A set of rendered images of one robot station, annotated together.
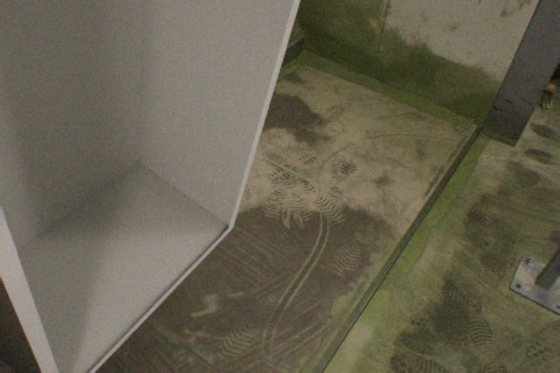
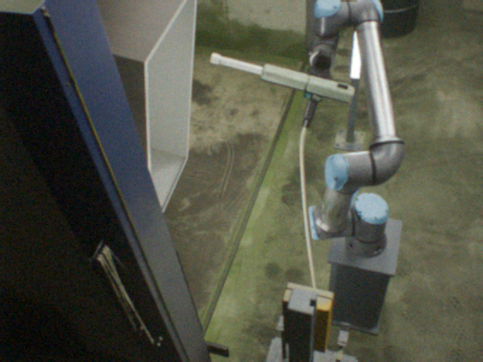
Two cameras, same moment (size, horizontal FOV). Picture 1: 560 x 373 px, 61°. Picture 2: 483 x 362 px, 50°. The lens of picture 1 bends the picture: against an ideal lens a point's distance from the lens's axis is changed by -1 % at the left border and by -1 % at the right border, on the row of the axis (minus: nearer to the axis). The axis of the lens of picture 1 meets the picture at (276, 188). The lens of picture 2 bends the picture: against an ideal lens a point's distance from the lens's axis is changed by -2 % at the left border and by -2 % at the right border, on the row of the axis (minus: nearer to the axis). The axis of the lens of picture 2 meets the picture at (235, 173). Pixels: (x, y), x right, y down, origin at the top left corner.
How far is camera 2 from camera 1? 181 cm
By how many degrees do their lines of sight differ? 7
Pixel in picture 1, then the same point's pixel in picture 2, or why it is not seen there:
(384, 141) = (250, 89)
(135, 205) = not seen: hidden behind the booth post
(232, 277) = (191, 187)
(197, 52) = (156, 90)
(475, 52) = (285, 21)
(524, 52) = (310, 16)
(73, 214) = not seen: hidden behind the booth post
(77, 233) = not seen: hidden behind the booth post
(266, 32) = (183, 78)
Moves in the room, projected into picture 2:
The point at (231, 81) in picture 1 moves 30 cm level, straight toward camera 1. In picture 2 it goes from (172, 97) to (190, 133)
